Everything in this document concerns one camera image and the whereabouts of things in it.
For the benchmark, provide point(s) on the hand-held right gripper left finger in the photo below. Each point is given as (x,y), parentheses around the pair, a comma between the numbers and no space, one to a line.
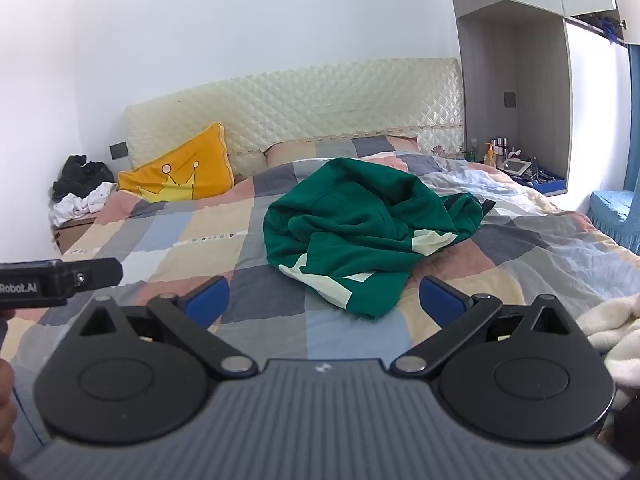
(210,297)

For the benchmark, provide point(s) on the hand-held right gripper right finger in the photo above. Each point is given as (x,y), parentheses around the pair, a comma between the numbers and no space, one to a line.
(440,300)

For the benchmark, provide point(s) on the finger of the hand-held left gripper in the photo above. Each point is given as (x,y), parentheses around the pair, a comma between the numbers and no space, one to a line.
(97,272)

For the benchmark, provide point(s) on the green hoodie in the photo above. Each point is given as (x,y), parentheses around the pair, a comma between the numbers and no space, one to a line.
(350,220)

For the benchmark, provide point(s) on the white clothes pile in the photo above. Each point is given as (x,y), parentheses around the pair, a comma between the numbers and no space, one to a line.
(80,206)

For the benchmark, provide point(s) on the black clothes pile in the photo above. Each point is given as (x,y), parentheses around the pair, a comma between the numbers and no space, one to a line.
(80,175)

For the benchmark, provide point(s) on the person's left hand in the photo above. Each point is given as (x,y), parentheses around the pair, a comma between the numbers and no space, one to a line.
(5,410)

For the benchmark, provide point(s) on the wooden nightstand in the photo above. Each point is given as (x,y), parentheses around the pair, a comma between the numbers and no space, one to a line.
(72,232)

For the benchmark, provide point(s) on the patchwork quilt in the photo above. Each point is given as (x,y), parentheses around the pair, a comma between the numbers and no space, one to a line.
(280,290)

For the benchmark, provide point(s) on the yellow crown pillow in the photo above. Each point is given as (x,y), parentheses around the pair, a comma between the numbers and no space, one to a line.
(185,165)

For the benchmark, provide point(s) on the green bottle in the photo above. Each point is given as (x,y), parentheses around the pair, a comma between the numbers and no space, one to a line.
(471,152)

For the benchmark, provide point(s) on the yellow bottle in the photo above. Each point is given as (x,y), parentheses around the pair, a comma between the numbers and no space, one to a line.
(489,156)

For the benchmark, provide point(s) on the white tablet device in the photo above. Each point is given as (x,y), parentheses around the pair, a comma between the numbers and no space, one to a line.
(516,166)

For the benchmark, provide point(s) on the blue tray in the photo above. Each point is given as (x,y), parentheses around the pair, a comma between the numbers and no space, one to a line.
(550,184)

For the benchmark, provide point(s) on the cluster of cosmetic bottles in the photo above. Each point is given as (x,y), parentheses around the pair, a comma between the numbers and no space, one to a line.
(502,150)

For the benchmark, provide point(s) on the patchwork pillow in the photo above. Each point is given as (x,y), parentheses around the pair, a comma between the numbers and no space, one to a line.
(340,147)

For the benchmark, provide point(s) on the white fluffy blanket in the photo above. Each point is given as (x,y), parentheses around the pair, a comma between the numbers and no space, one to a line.
(620,330)

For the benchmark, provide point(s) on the blue covered chair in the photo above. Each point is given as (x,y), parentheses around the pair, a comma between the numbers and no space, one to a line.
(615,215)

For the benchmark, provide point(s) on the cream quilted headboard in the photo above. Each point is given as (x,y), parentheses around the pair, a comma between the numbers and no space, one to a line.
(310,105)

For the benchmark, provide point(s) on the grey wardrobe cabinet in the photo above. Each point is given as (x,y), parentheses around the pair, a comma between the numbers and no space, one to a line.
(482,75)

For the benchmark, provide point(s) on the blue curtain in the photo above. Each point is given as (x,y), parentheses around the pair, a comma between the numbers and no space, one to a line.
(633,120)

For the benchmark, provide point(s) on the blue cloth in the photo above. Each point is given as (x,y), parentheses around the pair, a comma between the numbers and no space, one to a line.
(611,27)

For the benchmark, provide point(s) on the dark wall switch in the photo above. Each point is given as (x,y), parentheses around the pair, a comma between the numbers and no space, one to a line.
(118,150)

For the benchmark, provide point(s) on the dark cabinet switch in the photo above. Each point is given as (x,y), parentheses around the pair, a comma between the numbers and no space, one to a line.
(509,100)

